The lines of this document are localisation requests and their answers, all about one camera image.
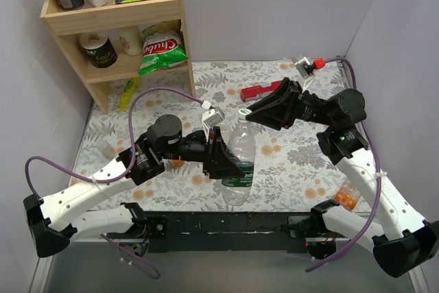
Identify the wooden shelf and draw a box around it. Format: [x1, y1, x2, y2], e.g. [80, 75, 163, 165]
[40, 0, 198, 114]

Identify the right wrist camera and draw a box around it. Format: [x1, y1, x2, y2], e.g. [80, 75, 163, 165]
[293, 57, 326, 91]

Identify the yellow green tube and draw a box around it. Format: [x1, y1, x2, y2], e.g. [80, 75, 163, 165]
[119, 76, 141, 112]

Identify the green white chips bag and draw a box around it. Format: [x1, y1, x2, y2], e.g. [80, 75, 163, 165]
[139, 20, 189, 76]

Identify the black base bar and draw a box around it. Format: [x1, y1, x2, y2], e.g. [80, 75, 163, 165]
[118, 203, 339, 262]

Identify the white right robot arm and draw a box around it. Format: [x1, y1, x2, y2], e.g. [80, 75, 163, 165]
[246, 78, 438, 278]

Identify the red toothpaste box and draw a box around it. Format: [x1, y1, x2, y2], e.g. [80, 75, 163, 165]
[240, 80, 282, 102]

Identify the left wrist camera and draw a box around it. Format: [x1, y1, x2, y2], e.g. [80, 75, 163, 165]
[201, 100, 225, 139]

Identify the clear water bottle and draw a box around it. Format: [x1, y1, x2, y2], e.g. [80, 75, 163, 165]
[219, 122, 230, 134]

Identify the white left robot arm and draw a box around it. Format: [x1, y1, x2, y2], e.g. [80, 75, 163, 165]
[23, 115, 245, 258]

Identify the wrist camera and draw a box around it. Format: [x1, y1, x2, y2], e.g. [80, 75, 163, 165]
[201, 100, 225, 139]
[293, 57, 326, 91]

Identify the small clear bottle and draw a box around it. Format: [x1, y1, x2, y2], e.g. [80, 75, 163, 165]
[96, 139, 118, 161]

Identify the orange juice bottle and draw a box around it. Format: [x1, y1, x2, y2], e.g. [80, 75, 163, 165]
[169, 160, 185, 168]

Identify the white green bottle cap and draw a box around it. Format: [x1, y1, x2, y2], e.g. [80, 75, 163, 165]
[239, 108, 252, 118]

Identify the black paper cup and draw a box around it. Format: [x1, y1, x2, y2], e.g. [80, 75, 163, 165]
[79, 32, 118, 69]

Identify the white cup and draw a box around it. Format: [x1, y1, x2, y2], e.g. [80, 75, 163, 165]
[117, 25, 143, 56]

